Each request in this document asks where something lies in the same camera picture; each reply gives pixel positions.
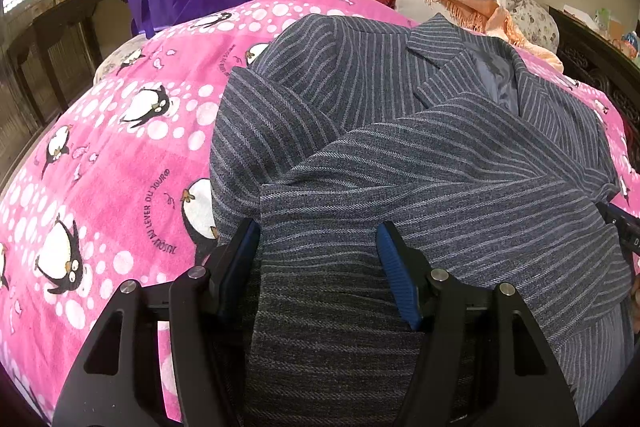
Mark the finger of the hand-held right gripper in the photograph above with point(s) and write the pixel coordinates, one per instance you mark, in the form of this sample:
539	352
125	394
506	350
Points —
622	227

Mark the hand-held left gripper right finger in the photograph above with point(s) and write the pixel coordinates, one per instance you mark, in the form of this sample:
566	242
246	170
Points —
397	277

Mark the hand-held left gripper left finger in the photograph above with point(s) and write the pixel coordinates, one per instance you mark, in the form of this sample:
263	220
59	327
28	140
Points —
241	252

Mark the grey striped suit jacket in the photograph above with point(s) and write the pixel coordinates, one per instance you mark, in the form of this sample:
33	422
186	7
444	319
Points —
400	157

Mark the pink penguin print blanket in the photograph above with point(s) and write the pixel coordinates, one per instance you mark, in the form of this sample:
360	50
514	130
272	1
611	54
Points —
100	157

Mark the dark carved wooden cabinet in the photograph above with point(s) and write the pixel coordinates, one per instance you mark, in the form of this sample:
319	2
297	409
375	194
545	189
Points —
585	52

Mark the blue round container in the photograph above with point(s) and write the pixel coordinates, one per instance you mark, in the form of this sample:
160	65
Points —
631	43

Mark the green packet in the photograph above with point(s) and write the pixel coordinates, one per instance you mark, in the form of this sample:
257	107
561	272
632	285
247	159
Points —
602	19

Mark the white box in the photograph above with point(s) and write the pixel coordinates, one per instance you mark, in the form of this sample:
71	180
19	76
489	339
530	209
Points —
577	13

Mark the orange fringed scarf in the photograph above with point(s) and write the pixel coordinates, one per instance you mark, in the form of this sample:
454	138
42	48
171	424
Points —
480	4

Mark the dark wooden side table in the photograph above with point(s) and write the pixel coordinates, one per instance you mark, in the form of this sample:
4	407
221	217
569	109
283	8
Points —
60	37

